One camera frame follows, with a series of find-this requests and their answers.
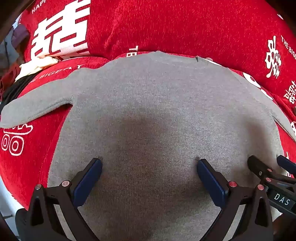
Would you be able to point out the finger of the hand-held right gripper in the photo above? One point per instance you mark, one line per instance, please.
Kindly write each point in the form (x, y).
(255, 164)
(286, 163)

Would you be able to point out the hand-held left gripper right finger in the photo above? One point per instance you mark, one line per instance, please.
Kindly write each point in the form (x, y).
(211, 183)

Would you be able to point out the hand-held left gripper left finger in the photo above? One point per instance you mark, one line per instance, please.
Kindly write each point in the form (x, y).
(89, 178)

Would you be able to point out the grey knit sweater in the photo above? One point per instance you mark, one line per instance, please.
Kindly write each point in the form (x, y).
(148, 104)

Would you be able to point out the black cloth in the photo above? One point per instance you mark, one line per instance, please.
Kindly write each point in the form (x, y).
(16, 87)

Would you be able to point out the cream cloth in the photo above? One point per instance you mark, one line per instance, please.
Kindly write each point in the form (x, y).
(34, 66)

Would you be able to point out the dark red cloth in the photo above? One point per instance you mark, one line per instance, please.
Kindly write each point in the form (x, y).
(8, 76)

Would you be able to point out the grey crumpled garment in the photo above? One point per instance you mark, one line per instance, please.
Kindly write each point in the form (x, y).
(7, 53)

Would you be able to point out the red printed sofa cover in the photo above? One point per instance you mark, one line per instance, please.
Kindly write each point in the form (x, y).
(185, 27)

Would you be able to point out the purple cloth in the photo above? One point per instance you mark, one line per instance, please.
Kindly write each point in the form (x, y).
(19, 34)

